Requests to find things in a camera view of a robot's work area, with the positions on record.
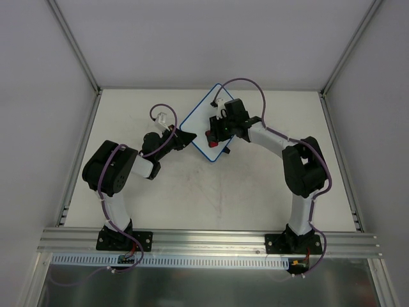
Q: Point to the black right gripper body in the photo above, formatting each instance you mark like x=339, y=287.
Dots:
x=216, y=128

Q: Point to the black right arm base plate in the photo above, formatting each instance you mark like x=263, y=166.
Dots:
x=287, y=244

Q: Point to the aluminium front rail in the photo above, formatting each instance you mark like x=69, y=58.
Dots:
x=208, y=243

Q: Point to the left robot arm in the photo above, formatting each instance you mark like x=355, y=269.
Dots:
x=107, y=172

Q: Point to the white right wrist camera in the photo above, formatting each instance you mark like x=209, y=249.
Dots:
x=219, y=104

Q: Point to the blue-framed whiteboard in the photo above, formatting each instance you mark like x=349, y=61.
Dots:
x=197, y=122

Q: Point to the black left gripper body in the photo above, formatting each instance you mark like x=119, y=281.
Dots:
x=174, y=141

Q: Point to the white slotted cable duct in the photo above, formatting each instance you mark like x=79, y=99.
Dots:
x=173, y=261

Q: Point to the aluminium frame post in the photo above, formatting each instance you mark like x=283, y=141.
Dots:
x=70, y=38
x=351, y=45

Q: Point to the left aluminium frame post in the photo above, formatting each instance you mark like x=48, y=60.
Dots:
x=70, y=38

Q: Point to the right aluminium frame post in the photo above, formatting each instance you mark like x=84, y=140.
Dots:
x=351, y=45

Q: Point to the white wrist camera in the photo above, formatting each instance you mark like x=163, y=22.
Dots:
x=160, y=122
x=219, y=104

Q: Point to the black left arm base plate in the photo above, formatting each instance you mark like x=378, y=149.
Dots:
x=109, y=240

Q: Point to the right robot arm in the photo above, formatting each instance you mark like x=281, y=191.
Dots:
x=305, y=172

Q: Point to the red heart-shaped eraser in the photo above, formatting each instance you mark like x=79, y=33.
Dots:
x=211, y=139

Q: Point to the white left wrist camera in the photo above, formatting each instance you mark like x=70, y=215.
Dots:
x=160, y=122

